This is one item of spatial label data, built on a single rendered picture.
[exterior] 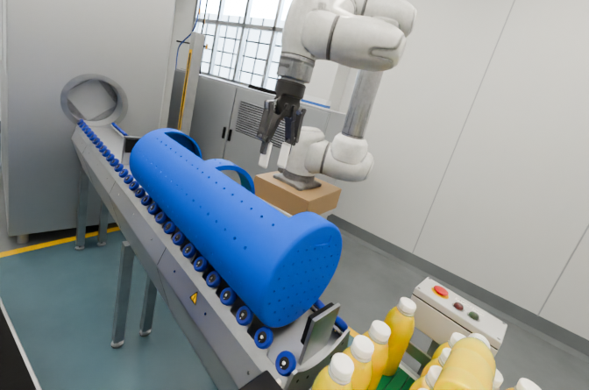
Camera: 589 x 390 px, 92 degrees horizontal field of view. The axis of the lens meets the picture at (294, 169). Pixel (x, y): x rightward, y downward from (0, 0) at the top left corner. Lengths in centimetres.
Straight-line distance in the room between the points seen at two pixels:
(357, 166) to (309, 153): 22
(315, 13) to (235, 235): 54
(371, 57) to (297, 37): 17
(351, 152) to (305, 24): 66
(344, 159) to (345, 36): 66
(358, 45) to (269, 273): 53
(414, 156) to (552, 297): 172
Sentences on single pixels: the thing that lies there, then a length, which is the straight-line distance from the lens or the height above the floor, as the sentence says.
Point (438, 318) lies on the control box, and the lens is 88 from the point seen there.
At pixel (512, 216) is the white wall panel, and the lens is 338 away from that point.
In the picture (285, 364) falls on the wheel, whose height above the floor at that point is 97.
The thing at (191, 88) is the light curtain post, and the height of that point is 138.
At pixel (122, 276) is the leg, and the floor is 46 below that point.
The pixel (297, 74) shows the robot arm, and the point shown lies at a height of 155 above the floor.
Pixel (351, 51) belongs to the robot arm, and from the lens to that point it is 70.
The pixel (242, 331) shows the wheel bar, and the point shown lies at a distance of 80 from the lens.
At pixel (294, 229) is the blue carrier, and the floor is 122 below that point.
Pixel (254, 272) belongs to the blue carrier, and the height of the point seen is 112.
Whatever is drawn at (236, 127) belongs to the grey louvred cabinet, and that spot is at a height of 105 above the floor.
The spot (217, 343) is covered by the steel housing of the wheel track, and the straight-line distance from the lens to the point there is 87.
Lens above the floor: 150
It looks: 14 degrees down
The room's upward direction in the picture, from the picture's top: 15 degrees clockwise
